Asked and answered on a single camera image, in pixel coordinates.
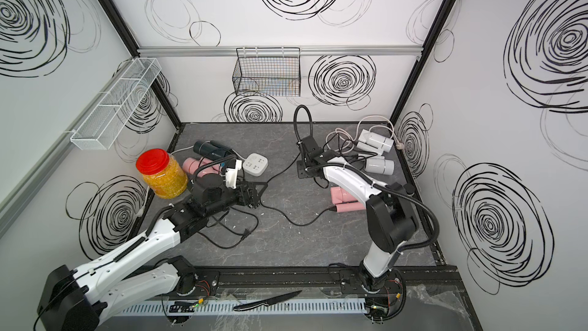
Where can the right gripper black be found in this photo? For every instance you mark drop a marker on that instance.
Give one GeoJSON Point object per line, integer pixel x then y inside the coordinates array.
{"type": "Point", "coordinates": [301, 174]}

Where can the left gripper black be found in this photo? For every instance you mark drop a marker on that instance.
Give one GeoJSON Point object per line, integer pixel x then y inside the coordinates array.
{"type": "Point", "coordinates": [253, 198]}

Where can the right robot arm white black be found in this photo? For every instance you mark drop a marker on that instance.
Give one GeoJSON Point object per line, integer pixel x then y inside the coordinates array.
{"type": "Point", "coordinates": [391, 213]}

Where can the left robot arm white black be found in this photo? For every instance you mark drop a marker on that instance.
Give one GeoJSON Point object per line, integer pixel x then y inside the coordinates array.
{"type": "Point", "coordinates": [89, 295]}

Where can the dark green hair dryer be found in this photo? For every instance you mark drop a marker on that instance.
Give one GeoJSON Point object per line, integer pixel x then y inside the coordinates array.
{"type": "Point", "coordinates": [212, 150]}

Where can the jar with red lid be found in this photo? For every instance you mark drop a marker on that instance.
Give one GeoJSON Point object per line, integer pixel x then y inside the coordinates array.
{"type": "Point", "coordinates": [162, 173]}

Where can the white square power strip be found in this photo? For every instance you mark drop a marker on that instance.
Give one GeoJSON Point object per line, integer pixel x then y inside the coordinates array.
{"type": "Point", "coordinates": [255, 164]}

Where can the white hair dryer back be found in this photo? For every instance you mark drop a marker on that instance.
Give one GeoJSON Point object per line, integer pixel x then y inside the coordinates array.
{"type": "Point", "coordinates": [374, 143]}

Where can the white hair dryer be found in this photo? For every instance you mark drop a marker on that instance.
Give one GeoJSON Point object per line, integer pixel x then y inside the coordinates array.
{"type": "Point", "coordinates": [379, 165]}
{"type": "Point", "coordinates": [374, 143]}

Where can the white hair dryer middle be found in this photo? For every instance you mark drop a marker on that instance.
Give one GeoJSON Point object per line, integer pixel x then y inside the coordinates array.
{"type": "Point", "coordinates": [379, 165]}

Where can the black kitchen knife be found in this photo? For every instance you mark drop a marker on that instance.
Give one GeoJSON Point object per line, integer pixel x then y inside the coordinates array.
{"type": "Point", "coordinates": [267, 302]}

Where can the black wire basket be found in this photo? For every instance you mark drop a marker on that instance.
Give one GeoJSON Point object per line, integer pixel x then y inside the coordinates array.
{"type": "Point", "coordinates": [273, 71]}

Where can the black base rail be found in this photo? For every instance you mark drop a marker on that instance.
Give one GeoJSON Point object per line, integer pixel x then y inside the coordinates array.
{"type": "Point", "coordinates": [346, 280]}

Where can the white wire shelf basket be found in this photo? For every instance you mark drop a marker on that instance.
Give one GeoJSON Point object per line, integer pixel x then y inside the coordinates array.
{"type": "Point", "coordinates": [128, 103]}

